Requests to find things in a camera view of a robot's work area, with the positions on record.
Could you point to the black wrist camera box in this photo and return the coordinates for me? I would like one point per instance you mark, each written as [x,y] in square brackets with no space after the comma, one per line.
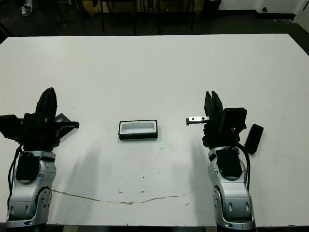
[235,118]
[9,125]

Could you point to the white sneaker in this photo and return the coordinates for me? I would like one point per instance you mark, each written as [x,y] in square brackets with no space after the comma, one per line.
[26,8]

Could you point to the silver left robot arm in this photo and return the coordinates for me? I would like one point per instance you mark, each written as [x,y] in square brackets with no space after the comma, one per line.
[31,193]

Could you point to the black metal chair frame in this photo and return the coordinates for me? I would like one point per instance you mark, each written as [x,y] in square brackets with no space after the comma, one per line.
[103,24]

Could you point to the black box lid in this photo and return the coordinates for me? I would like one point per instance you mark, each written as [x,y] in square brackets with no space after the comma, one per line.
[61,118]

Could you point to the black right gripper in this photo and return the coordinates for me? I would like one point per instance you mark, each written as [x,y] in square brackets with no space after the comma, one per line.
[217,135]

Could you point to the black box with white insert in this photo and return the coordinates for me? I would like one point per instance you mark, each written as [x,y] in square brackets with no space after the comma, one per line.
[137,137]

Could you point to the black slim camera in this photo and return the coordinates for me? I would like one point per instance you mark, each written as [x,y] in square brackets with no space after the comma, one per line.
[254,139]

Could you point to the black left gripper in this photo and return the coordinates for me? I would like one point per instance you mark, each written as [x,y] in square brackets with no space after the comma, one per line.
[41,135]

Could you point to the black bin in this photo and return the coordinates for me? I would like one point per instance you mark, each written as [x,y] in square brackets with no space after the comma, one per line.
[212,7]

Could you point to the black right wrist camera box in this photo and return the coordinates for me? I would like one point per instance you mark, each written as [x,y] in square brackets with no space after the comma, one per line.
[235,118]

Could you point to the small black floor knob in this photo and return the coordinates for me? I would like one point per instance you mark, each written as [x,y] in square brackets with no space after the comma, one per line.
[264,9]

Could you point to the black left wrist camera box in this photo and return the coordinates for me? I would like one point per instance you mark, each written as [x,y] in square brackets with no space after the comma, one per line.
[9,125]

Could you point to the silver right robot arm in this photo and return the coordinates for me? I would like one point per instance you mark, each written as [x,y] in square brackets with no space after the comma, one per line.
[231,200]

